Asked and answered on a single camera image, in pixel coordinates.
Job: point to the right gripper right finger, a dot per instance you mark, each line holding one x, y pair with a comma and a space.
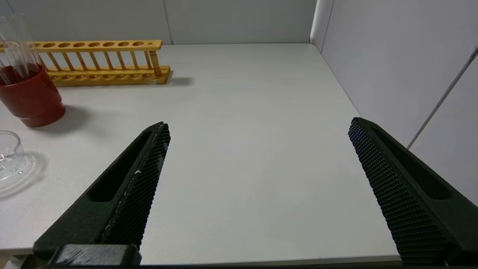
410, 194

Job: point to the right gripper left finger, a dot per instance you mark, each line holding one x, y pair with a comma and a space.
123, 194

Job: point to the wooden test tube rack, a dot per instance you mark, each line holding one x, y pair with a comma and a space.
108, 45

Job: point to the empty glass test tube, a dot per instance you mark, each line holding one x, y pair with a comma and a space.
28, 56
15, 45

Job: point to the clear glass beaker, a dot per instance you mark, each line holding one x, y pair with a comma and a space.
7, 153

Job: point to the red plastic cup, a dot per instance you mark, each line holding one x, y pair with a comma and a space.
33, 97

